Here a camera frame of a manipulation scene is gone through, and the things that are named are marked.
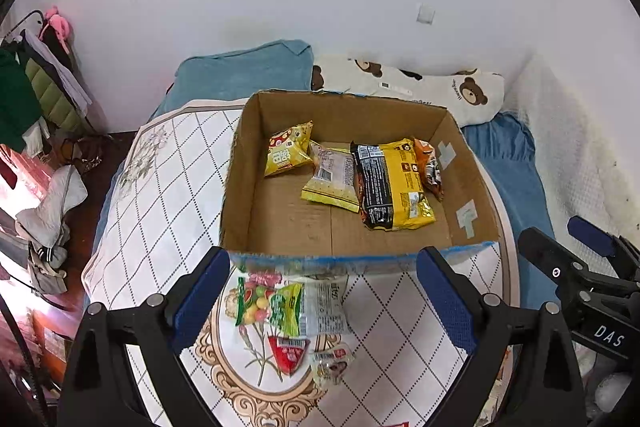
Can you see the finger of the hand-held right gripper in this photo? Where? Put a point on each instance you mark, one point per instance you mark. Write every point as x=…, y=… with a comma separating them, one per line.
x=547, y=254
x=592, y=234

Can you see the pink plush item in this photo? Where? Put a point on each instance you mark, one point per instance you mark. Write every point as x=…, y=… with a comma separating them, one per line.
x=59, y=23

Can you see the green and white snack packet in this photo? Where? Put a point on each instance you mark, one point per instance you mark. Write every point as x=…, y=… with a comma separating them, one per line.
x=310, y=312

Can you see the small white snack packet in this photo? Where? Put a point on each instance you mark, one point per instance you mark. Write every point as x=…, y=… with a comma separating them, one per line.
x=330, y=364

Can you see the olive puffer jacket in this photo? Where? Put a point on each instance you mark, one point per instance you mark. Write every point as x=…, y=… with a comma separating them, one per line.
x=52, y=97

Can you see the clothes rack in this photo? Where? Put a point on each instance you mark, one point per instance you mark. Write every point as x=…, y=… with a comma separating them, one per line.
x=30, y=19

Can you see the beige yellow-edged snack packet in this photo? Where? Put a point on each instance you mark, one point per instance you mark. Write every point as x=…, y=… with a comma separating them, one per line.
x=331, y=182

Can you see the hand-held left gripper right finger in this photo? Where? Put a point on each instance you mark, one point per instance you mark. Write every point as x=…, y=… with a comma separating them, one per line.
x=445, y=302

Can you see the colourful candy ball packet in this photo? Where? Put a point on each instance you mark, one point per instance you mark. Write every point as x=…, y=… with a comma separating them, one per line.
x=252, y=302

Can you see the white cloth bag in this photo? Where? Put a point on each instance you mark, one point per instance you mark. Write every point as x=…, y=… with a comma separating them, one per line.
x=55, y=199

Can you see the red snack packet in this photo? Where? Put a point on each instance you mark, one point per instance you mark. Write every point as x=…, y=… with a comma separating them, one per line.
x=289, y=352

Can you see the white textured blanket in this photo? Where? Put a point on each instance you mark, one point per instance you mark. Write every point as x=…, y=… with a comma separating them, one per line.
x=565, y=132

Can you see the white rounded object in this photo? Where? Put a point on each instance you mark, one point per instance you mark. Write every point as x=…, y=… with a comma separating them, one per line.
x=615, y=392

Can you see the orange snack packet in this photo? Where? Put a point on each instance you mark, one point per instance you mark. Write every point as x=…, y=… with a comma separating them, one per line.
x=431, y=167

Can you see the blue pillow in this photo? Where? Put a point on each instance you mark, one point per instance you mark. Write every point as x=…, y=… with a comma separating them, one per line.
x=240, y=72

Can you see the white wall switch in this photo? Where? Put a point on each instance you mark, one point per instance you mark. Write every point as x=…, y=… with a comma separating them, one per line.
x=425, y=14

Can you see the black and yellow noodle packet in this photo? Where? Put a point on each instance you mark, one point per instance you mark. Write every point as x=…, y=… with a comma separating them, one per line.
x=390, y=187

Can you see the bear print pillow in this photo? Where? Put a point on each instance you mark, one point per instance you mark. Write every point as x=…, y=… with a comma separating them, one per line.
x=440, y=94

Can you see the cardboard box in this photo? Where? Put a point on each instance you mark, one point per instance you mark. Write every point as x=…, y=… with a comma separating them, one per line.
x=290, y=217

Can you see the dark green garment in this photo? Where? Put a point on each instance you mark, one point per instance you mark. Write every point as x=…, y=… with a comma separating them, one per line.
x=15, y=97

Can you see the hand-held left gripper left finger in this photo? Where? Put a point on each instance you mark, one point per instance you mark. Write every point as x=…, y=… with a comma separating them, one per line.
x=200, y=299

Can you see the white remote control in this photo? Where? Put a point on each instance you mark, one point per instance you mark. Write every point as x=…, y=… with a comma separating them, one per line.
x=392, y=89

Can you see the small yellow snack packet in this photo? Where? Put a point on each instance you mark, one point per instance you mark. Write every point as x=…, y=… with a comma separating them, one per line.
x=286, y=152

